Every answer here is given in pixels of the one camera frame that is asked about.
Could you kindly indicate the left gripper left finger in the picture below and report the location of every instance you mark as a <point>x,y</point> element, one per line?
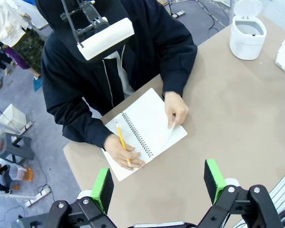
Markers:
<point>102,190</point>

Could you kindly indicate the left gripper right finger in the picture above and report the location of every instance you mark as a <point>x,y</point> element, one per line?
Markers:
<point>216,183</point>

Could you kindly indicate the yellow pencil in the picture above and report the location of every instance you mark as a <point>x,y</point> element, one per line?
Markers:
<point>120,135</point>

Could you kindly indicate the spiral notebook with brown cover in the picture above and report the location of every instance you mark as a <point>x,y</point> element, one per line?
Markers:
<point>147,114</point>

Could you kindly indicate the person's left forearm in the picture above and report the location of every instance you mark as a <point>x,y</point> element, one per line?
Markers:
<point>178,71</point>

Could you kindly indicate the person's right forearm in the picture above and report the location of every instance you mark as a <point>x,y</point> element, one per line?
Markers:
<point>90,130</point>

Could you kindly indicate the person's right hand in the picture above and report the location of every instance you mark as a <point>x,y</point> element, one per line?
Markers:
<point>118,152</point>

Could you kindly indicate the person's left hand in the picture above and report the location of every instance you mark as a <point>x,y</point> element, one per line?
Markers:
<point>177,107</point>

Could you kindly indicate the white power strip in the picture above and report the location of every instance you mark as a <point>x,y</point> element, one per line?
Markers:
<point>38,196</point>
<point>178,14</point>

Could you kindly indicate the orange plastic pitcher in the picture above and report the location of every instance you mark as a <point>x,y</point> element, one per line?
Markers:
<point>25,173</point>

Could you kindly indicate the grey plastic stool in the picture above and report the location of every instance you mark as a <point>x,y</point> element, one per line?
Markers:
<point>14,147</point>

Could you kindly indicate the person in black jacket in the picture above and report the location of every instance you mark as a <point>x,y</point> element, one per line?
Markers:
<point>69,80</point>

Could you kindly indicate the white storage box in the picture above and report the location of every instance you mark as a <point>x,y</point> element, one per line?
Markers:
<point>13,116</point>

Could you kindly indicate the white lidded trash bin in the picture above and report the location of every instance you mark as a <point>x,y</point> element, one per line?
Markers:
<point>247,40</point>

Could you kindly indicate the mannequin in cream jacket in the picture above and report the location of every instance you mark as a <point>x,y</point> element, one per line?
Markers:
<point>2,19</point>

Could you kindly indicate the silver aluminium frame rails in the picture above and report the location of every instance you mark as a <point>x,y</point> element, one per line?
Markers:
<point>282,187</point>

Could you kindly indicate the white head-mounted camera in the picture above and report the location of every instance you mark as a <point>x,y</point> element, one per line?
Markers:
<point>107,40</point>

